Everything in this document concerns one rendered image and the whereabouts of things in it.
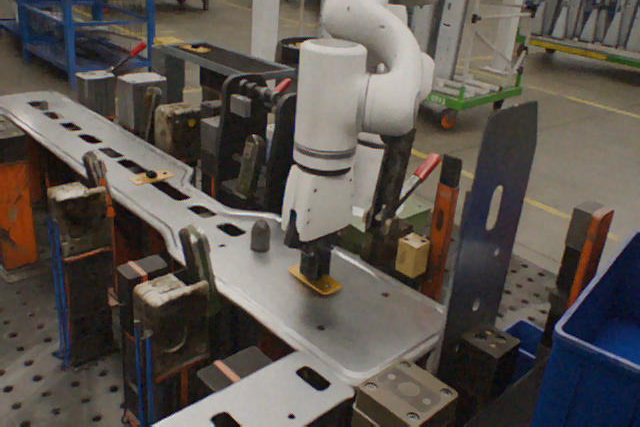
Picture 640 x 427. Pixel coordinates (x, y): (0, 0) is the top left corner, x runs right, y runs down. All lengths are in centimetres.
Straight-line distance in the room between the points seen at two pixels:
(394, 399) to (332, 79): 37
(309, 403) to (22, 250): 97
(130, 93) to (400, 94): 89
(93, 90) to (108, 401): 90
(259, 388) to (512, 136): 39
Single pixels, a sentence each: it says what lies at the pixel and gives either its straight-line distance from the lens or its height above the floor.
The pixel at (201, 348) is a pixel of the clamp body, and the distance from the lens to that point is 89.
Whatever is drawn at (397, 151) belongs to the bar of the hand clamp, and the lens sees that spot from 96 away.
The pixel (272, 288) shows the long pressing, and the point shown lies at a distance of 90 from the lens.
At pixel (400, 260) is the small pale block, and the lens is 94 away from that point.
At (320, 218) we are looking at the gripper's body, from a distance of 84.
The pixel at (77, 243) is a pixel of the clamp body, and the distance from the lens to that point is 113.
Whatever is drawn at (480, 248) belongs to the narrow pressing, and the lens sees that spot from 68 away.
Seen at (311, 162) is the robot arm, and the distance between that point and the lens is 80.
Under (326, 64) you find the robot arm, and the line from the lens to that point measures 76.
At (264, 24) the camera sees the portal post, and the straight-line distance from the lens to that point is 518.
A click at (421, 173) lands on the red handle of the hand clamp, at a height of 112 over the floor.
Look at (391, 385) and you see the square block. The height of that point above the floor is 106.
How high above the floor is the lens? 149
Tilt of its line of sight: 23 degrees down
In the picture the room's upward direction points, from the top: 5 degrees clockwise
